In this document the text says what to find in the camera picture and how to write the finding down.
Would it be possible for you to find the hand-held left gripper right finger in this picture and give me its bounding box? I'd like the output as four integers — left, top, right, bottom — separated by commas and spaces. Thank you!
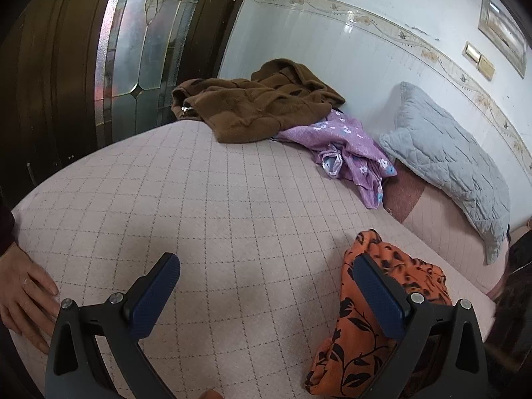
352, 253, 487, 399

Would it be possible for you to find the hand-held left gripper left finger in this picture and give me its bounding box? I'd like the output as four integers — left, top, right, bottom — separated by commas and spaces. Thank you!
44, 253, 182, 399

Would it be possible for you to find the orange floral shirt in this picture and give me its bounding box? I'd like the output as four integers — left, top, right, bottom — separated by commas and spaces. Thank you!
303, 229, 453, 397

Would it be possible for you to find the pink quilted sofa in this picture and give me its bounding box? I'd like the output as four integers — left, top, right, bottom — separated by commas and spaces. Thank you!
8, 120, 524, 399

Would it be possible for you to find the grey quilted pillow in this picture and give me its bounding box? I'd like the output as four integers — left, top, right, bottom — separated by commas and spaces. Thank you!
379, 82, 511, 265

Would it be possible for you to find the purple floral garment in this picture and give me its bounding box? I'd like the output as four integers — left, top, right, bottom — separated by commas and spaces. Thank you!
272, 110, 397, 210

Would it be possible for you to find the brown fleece garment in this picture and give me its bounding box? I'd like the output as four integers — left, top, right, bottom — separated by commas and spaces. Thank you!
171, 58, 346, 144

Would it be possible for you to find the wooden door with glass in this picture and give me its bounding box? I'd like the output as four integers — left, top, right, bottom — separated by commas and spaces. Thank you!
0, 0, 258, 200

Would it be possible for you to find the gold wall switch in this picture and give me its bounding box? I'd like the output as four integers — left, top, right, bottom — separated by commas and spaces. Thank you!
477, 55, 496, 81
463, 42, 483, 64

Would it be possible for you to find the small framed wall picture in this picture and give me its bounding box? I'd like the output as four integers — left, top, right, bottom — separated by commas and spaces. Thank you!
477, 0, 528, 79

